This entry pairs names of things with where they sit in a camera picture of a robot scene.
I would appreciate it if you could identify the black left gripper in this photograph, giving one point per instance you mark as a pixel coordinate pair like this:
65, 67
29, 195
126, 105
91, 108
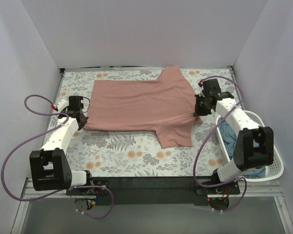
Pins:
81, 118

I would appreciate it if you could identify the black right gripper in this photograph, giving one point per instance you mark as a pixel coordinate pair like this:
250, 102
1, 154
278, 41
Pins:
200, 106

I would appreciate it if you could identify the pink t shirt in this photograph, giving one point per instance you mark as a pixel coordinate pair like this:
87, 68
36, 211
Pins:
164, 105

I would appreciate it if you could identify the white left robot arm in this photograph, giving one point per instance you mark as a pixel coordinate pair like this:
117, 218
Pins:
50, 169

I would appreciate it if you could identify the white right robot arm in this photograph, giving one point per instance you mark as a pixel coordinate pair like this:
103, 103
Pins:
254, 145

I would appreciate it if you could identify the blue t shirt in basket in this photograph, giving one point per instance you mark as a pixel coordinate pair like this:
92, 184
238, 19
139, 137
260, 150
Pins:
229, 138

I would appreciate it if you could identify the floral patterned table mat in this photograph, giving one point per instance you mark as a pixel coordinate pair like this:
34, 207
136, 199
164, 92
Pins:
138, 153

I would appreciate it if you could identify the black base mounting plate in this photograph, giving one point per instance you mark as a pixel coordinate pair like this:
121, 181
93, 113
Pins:
161, 190

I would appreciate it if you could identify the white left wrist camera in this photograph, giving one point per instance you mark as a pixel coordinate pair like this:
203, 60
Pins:
60, 113

